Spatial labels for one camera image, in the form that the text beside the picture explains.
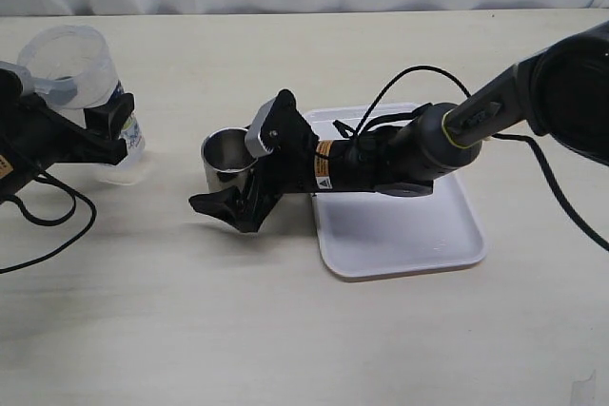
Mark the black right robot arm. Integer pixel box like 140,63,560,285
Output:
189,24,608,233

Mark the white plastic tray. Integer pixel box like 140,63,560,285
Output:
303,102,487,282

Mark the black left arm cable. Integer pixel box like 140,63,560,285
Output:
0,172,98,275

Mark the stainless steel cup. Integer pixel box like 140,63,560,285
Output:
201,127,257,193

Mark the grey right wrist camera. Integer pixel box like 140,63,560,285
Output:
244,97,277,159

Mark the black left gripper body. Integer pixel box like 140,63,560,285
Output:
1,68,128,196

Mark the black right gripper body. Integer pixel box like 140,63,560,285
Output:
241,88,319,233

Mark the clear plastic measuring cup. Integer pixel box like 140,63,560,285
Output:
1,26,146,185

